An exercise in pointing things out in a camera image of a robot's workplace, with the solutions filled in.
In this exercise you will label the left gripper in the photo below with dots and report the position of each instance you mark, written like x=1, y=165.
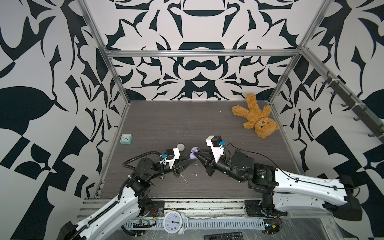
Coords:
x=178, y=166

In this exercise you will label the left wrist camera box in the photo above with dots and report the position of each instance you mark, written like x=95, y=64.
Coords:
x=170, y=156

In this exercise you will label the white slotted cable duct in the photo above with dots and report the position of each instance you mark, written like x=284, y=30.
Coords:
x=206, y=224

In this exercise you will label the white round alarm clock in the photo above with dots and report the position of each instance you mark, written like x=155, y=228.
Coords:
x=175, y=222

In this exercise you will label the white earbud charging case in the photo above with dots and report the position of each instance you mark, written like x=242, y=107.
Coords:
x=181, y=147

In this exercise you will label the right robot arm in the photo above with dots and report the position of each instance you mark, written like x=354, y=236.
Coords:
x=283, y=191

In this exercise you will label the brown teddy bear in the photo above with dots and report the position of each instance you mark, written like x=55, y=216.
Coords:
x=257, y=118

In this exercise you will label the small teal square clock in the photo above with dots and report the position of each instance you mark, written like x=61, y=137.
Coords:
x=126, y=139

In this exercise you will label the black remote control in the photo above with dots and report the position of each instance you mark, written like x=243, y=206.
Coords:
x=225, y=236

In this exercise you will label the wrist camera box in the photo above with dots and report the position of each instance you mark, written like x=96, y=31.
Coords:
x=217, y=146
x=170, y=156

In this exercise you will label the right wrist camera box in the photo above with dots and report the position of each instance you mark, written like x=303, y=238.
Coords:
x=217, y=146

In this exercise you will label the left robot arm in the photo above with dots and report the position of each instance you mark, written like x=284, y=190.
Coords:
x=132, y=199

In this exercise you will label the green circuit board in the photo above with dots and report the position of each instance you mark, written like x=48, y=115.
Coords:
x=272, y=226

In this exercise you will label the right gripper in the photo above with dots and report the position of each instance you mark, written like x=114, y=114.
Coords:
x=208, y=164

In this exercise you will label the black wall hook rail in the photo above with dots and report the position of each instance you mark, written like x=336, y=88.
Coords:
x=353, y=103

